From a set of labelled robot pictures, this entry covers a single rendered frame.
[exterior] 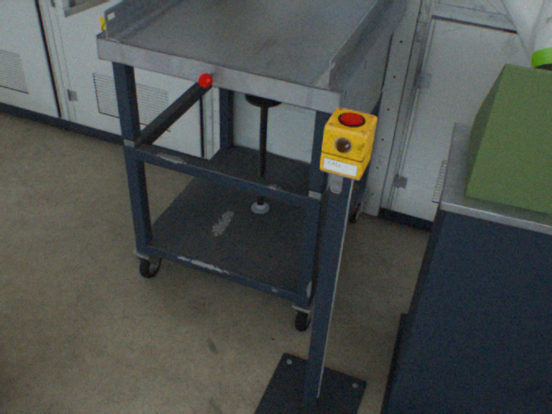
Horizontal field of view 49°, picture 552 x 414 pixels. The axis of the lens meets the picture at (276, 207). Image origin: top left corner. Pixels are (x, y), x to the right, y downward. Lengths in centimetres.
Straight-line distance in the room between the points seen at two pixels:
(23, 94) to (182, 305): 134
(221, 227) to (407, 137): 70
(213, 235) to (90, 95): 97
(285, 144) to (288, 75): 93
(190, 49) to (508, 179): 77
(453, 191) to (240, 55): 58
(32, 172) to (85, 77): 44
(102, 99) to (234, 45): 120
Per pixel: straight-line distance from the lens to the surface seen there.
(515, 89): 112
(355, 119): 110
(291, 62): 143
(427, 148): 210
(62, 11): 170
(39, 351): 192
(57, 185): 251
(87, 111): 268
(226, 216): 200
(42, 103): 284
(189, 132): 243
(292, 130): 223
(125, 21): 159
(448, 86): 199
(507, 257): 129
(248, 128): 231
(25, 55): 276
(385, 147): 215
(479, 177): 121
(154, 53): 148
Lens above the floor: 145
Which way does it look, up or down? 39 degrees down
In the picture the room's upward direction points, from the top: 4 degrees clockwise
